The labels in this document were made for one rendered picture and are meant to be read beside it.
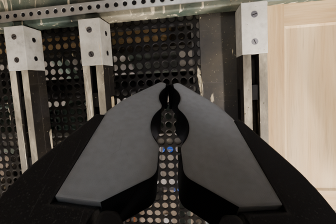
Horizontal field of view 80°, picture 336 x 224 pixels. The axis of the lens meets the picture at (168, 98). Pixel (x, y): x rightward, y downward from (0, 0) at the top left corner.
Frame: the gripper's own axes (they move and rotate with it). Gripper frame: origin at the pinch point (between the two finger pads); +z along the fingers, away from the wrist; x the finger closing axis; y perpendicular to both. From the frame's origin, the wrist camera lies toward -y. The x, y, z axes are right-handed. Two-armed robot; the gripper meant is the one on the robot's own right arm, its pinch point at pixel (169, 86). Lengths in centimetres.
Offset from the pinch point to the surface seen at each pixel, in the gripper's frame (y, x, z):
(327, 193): 43, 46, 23
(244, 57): 10.5, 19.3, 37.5
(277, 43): 8, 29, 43
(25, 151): 42, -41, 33
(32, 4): 4, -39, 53
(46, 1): 3, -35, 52
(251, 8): 0.0, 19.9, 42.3
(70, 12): 4, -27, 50
